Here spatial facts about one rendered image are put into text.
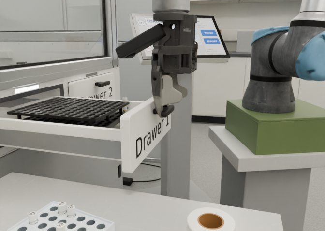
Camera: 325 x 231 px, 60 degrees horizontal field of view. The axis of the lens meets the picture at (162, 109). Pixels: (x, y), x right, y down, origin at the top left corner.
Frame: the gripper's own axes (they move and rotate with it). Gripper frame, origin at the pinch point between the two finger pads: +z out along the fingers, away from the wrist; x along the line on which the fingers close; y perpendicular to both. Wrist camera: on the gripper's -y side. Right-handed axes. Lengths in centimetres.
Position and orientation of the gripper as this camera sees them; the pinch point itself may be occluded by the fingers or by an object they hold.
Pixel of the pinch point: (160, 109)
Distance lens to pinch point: 62.1
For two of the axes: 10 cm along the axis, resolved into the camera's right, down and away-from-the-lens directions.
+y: 9.6, 0.7, -2.7
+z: -0.1, 9.7, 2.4
